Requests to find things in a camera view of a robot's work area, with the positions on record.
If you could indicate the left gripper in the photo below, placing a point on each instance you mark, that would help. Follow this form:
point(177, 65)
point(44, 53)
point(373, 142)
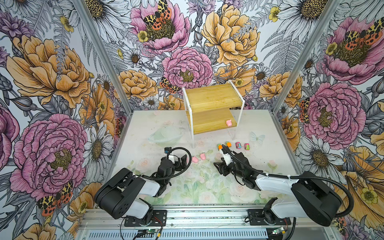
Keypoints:
point(179, 167)

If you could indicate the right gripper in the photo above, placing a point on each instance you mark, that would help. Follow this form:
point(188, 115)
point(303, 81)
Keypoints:
point(222, 166)

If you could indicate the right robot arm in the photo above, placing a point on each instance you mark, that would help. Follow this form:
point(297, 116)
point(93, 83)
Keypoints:
point(307, 196)

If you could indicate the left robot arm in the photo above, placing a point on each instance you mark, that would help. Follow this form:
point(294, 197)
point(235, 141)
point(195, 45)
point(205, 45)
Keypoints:
point(120, 195)

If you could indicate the wooden two-tier shelf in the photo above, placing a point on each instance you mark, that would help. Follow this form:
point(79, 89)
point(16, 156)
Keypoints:
point(208, 108)

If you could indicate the pink blue toy car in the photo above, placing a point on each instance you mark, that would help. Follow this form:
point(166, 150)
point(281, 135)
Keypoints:
point(238, 145)

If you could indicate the pink green toy car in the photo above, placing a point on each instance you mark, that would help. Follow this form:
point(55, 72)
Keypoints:
point(247, 146)

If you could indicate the aluminium frame rail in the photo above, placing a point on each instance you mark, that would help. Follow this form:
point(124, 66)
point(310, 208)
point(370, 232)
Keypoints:
point(180, 217)

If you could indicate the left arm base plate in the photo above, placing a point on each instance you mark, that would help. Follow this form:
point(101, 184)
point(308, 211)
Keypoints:
point(155, 218)

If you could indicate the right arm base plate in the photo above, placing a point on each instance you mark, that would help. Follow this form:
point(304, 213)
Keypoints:
point(257, 217)

